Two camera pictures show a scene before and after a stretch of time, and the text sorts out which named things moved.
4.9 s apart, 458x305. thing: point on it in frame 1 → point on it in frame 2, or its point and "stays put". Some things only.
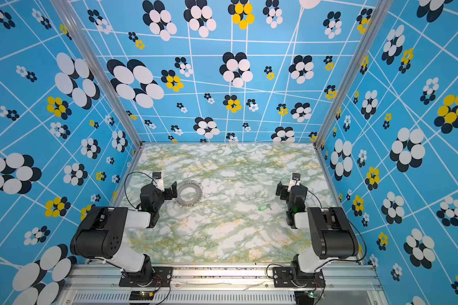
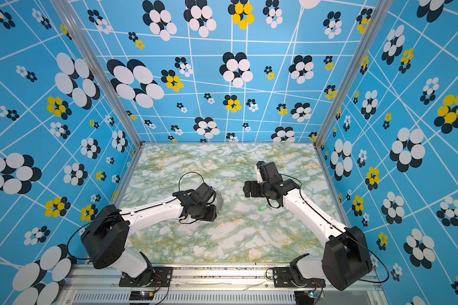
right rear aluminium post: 353,71 stays put
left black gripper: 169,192 → 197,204
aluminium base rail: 99,284 stays put
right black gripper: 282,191 → 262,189
